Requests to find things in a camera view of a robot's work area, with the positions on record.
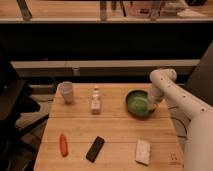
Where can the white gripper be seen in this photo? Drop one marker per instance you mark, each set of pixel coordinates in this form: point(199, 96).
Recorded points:
point(151, 106)

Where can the green ceramic bowl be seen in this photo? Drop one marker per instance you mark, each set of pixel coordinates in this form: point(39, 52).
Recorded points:
point(136, 103)

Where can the dark cabinet at right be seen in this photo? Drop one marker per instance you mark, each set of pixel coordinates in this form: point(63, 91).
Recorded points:
point(200, 82)

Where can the black rectangular remote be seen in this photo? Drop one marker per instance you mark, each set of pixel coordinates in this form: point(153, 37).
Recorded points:
point(95, 149)

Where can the orange carrot toy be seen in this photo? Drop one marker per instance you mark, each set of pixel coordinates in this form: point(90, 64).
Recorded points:
point(63, 145)

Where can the white paper cup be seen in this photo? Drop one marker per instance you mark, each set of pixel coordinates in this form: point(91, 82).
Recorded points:
point(66, 90)

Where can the small white bottle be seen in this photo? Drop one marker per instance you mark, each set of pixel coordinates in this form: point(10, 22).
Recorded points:
point(96, 101)

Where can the grey window ledge rail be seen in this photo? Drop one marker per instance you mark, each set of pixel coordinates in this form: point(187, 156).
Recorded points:
point(100, 67)

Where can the black office chair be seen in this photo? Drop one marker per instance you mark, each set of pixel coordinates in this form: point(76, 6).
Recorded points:
point(14, 100)

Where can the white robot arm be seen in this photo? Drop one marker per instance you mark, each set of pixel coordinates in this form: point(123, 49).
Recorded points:
point(198, 153)

